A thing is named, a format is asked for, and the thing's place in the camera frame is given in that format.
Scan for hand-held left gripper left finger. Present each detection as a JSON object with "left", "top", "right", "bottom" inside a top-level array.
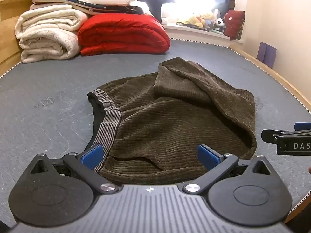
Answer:
[{"left": 30, "top": 144, "right": 118, "bottom": 195}]

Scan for red folded blanket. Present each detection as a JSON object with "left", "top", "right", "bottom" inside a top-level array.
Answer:
[{"left": 78, "top": 14, "right": 171, "bottom": 56}]

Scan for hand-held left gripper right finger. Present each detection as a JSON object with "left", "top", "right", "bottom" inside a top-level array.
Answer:
[{"left": 183, "top": 144, "right": 271, "bottom": 195}]

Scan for white window sill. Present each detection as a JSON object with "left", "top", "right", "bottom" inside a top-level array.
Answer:
[{"left": 160, "top": 22, "right": 243, "bottom": 44}]

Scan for yellow and blue plush toy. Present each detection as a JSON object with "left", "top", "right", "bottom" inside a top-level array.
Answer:
[{"left": 202, "top": 11, "right": 215, "bottom": 26}]

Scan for grey quilted mattress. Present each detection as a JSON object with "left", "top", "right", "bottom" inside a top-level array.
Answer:
[{"left": 0, "top": 37, "right": 311, "bottom": 226}]

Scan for yellow bear plush toy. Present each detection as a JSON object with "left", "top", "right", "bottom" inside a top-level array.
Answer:
[{"left": 188, "top": 13, "right": 207, "bottom": 28}]

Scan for panda plush toy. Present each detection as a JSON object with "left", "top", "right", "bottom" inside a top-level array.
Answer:
[{"left": 214, "top": 17, "right": 226, "bottom": 33}]

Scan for red cushion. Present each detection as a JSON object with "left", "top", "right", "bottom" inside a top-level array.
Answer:
[{"left": 223, "top": 9, "right": 245, "bottom": 40}]

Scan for white fleece folded blanket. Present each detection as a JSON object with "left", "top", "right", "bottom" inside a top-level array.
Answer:
[{"left": 15, "top": 5, "right": 89, "bottom": 63}]

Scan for brown corduroy pants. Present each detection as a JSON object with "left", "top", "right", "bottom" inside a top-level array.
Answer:
[{"left": 87, "top": 57, "right": 258, "bottom": 185}]

